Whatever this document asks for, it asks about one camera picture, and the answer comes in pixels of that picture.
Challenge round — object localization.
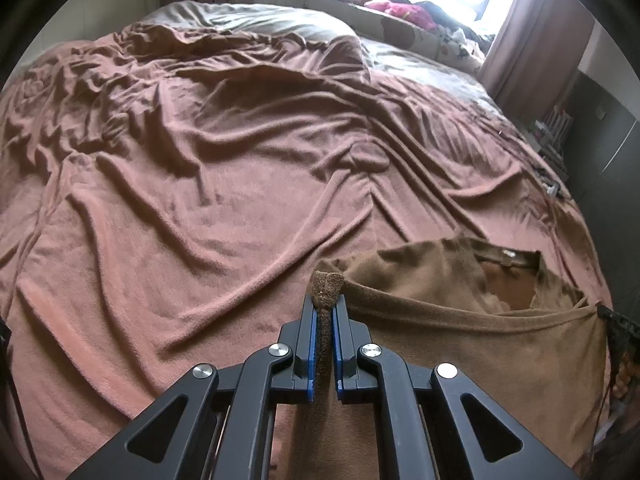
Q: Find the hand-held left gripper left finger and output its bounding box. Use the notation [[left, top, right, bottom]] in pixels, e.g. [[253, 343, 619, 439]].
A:
[[65, 295, 318, 480]]

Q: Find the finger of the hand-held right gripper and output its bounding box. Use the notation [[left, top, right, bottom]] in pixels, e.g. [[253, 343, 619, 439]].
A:
[[596, 305, 640, 346]]

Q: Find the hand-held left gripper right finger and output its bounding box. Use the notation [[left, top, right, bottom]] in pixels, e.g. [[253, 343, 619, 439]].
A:
[[332, 296, 581, 480]]

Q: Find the brown printed T-shirt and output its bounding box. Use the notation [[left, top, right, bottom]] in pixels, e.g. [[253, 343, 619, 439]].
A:
[[272, 237, 613, 480]]

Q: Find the white nightstand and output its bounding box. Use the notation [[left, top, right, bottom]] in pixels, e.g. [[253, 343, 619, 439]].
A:
[[525, 120, 571, 181]]

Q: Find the pink-brown blanket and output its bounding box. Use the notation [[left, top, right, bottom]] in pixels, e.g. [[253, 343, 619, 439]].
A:
[[0, 2, 613, 480]]

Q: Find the white desk organizer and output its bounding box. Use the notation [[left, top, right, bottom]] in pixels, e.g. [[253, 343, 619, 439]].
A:
[[542, 107, 573, 145]]

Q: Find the cream cushion with brown patches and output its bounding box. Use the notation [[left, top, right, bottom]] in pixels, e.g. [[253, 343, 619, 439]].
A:
[[300, 0, 488, 73]]

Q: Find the pink plush toy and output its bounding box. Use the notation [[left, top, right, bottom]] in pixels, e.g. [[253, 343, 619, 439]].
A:
[[365, 0, 438, 31]]

